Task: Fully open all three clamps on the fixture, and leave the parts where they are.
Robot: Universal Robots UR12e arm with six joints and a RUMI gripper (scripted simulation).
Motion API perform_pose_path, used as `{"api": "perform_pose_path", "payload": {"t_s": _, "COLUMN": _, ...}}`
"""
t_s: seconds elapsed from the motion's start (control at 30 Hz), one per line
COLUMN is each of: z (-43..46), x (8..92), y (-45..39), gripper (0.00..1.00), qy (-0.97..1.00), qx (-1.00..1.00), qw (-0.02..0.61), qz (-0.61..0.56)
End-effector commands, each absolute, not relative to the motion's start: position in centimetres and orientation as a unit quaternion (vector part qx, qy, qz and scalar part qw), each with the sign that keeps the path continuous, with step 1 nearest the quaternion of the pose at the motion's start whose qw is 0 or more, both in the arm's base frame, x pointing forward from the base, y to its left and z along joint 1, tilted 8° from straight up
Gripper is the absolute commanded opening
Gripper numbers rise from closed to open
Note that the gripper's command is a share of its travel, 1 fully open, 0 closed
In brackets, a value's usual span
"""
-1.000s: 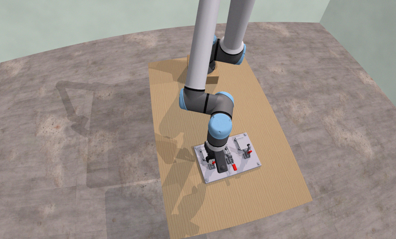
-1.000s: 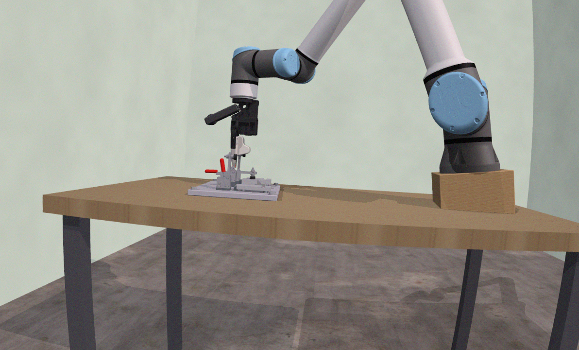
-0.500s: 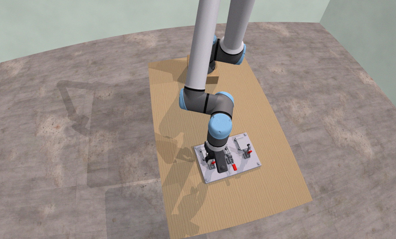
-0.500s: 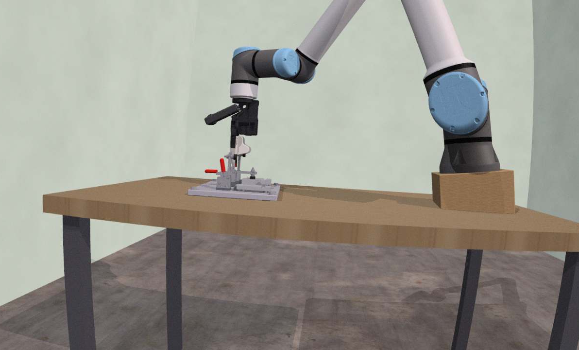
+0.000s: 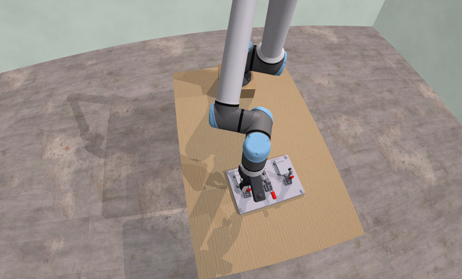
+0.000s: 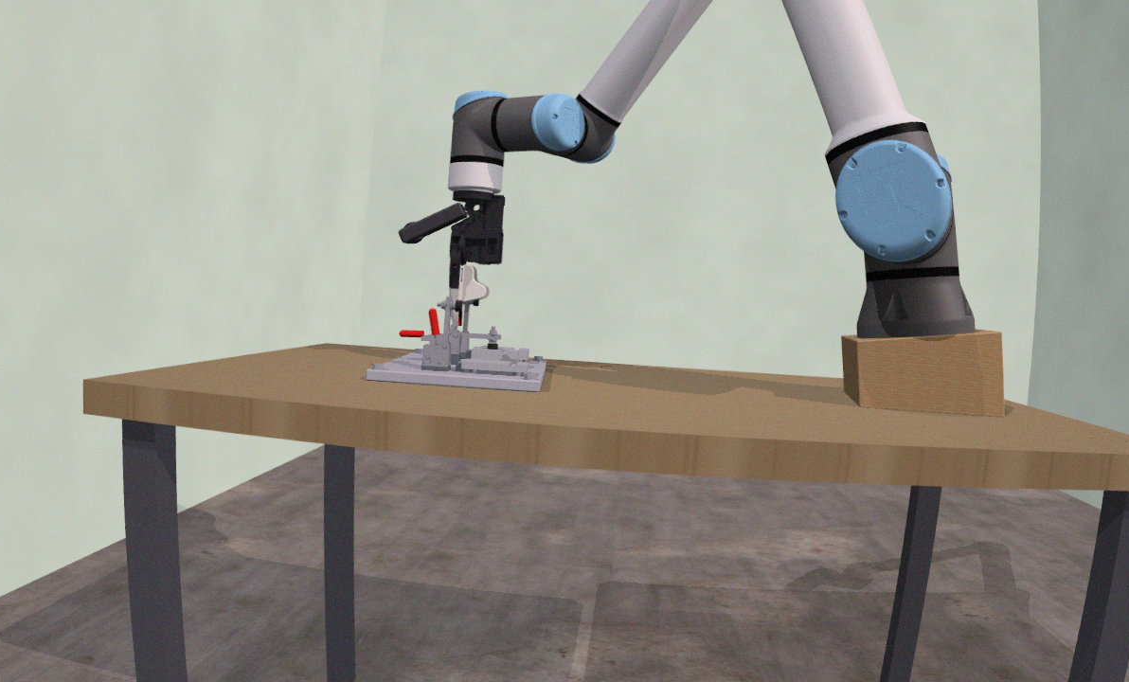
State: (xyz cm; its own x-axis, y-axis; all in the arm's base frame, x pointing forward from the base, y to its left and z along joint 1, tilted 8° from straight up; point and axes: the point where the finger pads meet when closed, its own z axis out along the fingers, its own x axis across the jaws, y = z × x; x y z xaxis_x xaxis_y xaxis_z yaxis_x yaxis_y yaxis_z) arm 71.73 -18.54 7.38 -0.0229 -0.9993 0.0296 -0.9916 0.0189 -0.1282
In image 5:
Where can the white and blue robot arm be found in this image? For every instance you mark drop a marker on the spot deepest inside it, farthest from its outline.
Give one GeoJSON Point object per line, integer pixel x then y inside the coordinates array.
{"type": "Point", "coordinates": [240, 57]}

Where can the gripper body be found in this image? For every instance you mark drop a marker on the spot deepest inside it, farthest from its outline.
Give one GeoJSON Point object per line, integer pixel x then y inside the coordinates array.
{"type": "Point", "coordinates": [244, 177]}

